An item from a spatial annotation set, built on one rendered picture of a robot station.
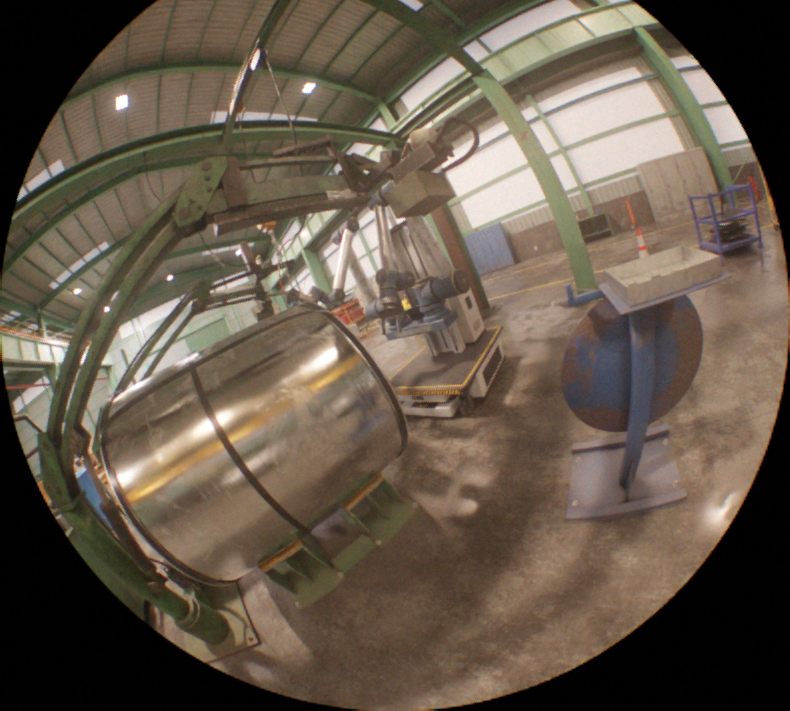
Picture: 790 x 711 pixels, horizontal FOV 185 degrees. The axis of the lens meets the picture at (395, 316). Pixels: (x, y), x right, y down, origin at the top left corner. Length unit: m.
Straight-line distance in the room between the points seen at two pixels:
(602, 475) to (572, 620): 0.75
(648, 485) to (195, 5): 13.24
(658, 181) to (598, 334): 9.71
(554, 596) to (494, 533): 0.48
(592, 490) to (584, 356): 0.75
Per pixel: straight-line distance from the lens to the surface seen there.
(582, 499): 1.42
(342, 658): 1.47
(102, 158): 3.70
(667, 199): 10.53
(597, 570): 1.30
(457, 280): 1.81
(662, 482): 1.50
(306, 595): 1.65
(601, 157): 10.87
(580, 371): 1.01
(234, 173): 1.07
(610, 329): 0.96
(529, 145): 3.75
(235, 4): 11.85
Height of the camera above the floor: 1.25
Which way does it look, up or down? 8 degrees down
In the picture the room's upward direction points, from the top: 24 degrees counter-clockwise
